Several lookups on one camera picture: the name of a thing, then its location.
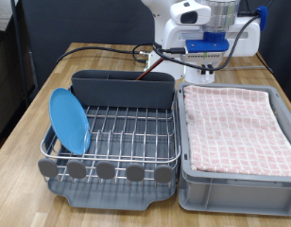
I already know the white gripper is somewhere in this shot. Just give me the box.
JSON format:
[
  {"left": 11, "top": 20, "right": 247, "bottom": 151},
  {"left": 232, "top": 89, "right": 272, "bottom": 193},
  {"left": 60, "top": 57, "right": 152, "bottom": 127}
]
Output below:
[{"left": 161, "top": 16, "right": 262, "bottom": 77}]

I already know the brown wooden spoon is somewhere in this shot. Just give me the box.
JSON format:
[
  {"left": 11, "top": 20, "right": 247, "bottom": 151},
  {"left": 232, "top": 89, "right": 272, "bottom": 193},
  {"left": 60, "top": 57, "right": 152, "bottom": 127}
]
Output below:
[{"left": 134, "top": 58, "right": 163, "bottom": 81}]

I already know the blue plate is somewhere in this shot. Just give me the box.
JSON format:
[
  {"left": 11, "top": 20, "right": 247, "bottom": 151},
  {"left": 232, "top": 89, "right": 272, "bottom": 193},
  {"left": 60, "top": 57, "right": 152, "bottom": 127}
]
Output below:
[{"left": 48, "top": 87, "right": 92, "bottom": 156}]

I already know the grey dish drying rack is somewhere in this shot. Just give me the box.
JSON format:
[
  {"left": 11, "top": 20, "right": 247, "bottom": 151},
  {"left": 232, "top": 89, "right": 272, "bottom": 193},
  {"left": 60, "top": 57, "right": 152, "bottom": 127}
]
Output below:
[{"left": 41, "top": 84, "right": 181, "bottom": 212}]

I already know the pink checked cloth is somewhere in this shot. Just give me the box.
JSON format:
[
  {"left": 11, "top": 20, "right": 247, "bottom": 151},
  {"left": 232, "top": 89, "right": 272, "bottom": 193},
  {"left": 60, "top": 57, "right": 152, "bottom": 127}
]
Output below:
[{"left": 182, "top": 84, "right": 291, "bottom": 178}]

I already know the dark grey cutlery holder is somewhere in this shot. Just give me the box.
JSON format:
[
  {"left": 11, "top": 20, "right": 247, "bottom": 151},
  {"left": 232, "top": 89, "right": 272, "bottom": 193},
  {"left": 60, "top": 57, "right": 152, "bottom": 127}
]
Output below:
[{"left": 70, "top": 69, "right": 177, "bottom": 110}]

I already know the black curtain backdrop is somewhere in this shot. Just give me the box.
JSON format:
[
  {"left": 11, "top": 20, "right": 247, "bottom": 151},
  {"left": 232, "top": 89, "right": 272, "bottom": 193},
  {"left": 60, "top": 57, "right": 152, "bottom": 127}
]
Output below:
[{"left": 21, "top": 0, "right": 291, "bottom": 110}]

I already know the grey plastic crate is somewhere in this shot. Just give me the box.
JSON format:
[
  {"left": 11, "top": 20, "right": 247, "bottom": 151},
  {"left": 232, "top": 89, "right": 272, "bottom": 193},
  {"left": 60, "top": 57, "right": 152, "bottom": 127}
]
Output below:
[{"left": 176, "top": 81, "right": 291, "bottom": 218}]

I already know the dark cabinet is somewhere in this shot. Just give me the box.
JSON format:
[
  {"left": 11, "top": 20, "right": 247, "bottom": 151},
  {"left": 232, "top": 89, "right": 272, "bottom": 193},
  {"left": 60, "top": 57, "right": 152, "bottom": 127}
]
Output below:
[{"left": 0, "top": 29, "right": 40, "bottom": 152}]

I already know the grey shelf board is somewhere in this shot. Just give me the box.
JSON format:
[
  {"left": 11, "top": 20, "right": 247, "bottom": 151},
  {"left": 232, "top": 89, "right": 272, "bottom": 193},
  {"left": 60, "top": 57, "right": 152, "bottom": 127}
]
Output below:
[{"left": 0, "top": 0, "right": 19, "bottom": 32}]

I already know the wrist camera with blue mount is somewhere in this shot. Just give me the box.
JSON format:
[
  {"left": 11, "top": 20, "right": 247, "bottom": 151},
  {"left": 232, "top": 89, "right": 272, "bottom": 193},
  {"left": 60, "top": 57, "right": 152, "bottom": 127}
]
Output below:
[{"left": 168, "top": 31, "right": 231, "bottom": 62}]

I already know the grey cable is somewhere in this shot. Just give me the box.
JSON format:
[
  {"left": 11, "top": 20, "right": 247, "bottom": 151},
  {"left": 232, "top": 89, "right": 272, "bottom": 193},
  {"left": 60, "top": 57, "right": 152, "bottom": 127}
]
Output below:
[{"left": 219, "top": 64, "right": 270, "bottom": 70}]

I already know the black cable loop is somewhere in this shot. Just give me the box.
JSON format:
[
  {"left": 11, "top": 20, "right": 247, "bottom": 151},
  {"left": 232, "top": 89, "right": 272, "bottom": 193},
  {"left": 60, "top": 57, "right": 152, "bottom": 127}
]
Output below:
[{"left": 131, "top": 43, "right": 154, "bottom": 63}]

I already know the blue cable clip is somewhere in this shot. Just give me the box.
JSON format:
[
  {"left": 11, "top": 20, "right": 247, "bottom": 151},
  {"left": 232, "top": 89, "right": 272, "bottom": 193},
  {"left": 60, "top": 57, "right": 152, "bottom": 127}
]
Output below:
[{"left": 256, "top": 5, "right": 268, "bottom": 32}]

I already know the thick black cable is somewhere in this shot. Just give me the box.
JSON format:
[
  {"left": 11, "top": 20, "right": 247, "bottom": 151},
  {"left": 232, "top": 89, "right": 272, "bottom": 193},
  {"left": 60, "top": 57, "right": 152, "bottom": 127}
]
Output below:
[{"left": 54, "top": 46, "right": 140, "bottom": 66}]

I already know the steel wire dish rack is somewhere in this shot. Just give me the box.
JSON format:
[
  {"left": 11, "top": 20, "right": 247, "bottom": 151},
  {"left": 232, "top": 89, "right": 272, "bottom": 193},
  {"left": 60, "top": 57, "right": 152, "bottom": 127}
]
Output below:
[{"left": 37, "top": 84, "right": 181, "bottom": 185}]

